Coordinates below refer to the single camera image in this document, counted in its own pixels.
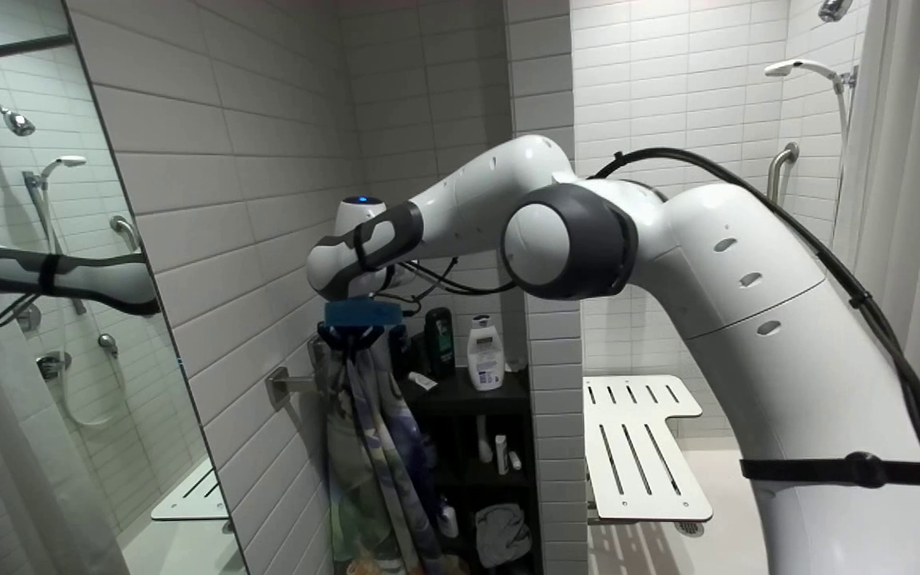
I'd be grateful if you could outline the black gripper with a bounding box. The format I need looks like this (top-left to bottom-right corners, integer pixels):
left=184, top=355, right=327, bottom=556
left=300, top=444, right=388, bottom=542
left=315, top=323, right=391, bottom=355

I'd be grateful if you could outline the colourful bath towel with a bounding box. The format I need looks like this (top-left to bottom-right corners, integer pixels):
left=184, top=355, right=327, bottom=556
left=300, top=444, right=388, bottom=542
left=310, top=336, right=452, bottom=575

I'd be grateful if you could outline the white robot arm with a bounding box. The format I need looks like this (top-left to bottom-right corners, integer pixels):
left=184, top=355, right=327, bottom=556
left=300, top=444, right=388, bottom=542
left=308, top=135, right=920, bottom=575

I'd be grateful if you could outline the dark green body wash bottle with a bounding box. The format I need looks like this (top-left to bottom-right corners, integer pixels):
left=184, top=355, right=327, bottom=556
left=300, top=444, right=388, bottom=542
left=426, top=307, right=455, bottom=377

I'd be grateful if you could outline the white pump bottle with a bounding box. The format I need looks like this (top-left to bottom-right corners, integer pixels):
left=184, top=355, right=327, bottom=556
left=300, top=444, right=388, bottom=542
left=467, top=312, right=504, bottom=394

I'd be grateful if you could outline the black shelf unit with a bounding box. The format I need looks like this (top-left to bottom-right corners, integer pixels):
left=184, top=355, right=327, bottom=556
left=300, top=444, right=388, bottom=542
left=404, top=371, right=541, bottom=575

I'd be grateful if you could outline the grey folded cloth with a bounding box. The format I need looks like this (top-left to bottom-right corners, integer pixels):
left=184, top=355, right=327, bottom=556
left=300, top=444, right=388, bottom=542
left=475, top=502, right=535, bottom=569

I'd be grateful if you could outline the white slatted shower seat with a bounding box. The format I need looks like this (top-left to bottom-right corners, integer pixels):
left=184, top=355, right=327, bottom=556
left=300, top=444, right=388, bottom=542
left=586, top=374, right=713, bottom=523

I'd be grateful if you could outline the chrome grab bar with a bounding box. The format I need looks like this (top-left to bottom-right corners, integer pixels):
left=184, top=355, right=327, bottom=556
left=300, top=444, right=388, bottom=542
left=767, top=143, right=799, bottom=204

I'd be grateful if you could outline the chrome shower head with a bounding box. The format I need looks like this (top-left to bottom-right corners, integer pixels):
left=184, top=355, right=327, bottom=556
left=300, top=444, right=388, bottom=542
left=763, top=59, right=859, bottom=90

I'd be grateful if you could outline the beige shower curtain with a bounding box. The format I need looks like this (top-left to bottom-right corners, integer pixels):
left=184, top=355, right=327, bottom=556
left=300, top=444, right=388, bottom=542
left=834, top=0, right=920, bottom=374

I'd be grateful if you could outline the chrome wall towel hook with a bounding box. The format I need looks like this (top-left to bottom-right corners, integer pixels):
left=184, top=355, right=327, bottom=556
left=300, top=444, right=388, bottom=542
left=265, top=368, right=308, bottom=408

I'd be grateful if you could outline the wall mirror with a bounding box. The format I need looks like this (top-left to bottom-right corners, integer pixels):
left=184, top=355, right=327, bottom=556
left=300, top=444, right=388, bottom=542
left=0, top=0, right=245, bottom=575

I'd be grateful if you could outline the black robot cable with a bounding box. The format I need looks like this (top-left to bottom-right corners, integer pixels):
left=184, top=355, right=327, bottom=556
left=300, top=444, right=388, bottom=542
left=586, top=143, right=920, bottom=539

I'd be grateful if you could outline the black arm strap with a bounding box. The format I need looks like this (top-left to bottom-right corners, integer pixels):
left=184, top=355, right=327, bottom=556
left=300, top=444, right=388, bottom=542
left=737, top=451, right=920, bottom=491

